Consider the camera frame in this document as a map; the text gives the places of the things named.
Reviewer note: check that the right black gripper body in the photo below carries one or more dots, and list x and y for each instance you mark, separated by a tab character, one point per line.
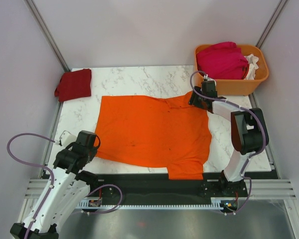
198	100

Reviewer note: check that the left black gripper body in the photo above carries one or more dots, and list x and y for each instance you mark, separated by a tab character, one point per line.
91	154

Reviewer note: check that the orange t shirt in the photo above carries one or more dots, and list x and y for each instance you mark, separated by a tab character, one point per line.
155	133

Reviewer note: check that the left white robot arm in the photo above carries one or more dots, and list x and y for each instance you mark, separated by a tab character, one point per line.
68	184

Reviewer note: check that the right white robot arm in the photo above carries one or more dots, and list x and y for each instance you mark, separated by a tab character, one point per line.
249	134

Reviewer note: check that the orange plastic basket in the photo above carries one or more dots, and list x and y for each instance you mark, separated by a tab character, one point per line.
236	87

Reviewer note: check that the magenta shirt in basket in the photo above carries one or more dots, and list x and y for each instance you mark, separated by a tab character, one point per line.
223	61

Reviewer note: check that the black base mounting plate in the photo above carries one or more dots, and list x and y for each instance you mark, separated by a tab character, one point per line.
145	189

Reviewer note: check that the white cloth in basket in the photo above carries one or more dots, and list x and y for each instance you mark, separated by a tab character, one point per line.
253	66

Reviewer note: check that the folded dark red shirt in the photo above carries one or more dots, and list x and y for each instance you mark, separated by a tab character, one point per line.
74	85

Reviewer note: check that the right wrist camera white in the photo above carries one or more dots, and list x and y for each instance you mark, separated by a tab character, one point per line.
206	78

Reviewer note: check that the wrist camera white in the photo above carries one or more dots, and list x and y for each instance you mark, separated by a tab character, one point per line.
66	138
206	78

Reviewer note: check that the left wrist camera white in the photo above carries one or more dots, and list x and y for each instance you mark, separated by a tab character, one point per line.
66	138

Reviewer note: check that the white slotted cable duct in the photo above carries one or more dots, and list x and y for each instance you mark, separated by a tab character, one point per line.
214	204

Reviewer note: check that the aluminium front rail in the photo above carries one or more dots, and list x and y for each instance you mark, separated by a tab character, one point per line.
261	189

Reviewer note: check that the right aluminium corner post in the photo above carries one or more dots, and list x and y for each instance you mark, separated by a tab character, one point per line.
271	23

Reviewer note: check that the aluminium corner post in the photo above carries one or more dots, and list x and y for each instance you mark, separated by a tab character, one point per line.
271	23
47	34

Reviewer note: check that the left aluminium corner post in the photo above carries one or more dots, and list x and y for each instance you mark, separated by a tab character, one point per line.
47	34

